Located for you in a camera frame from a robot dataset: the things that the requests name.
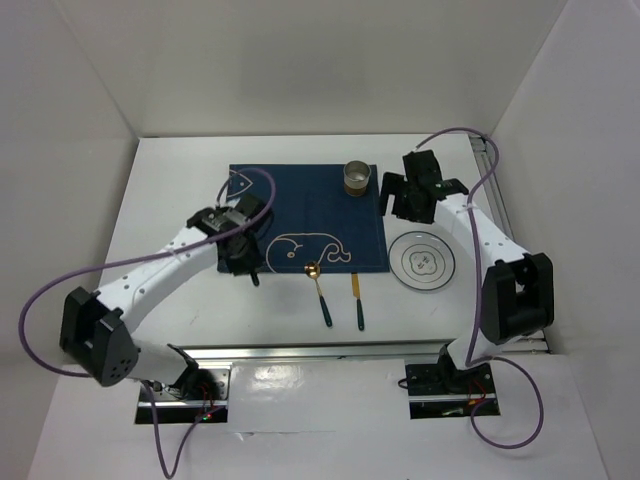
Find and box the small metal cup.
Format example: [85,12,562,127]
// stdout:
[343,160,371,197]

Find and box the blue whale placemat cloth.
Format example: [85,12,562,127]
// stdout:
[257,164,389,274]

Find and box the gold knife green handle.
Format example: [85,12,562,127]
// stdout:
[351,272,365,332]

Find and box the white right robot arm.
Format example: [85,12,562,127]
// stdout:
[379,150,554,392]

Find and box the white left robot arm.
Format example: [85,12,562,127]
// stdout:
[59,194,273,399]

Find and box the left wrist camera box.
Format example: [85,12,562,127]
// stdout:
[202,207,246,233]

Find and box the gold spoon green handle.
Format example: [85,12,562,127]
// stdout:
[304,261,333,328]

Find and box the front aluminium rail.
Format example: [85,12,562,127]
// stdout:
[181,340,448,362]

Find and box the aluminium rail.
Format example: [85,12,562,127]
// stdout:
[181,340,448,362]
[469,133,554,345]

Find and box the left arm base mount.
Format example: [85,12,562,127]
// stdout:
[134,363,231,425]

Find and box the right side aluminium rail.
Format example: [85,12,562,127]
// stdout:
[469,133,554,345]

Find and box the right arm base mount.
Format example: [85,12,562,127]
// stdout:
[397,356,501,420]

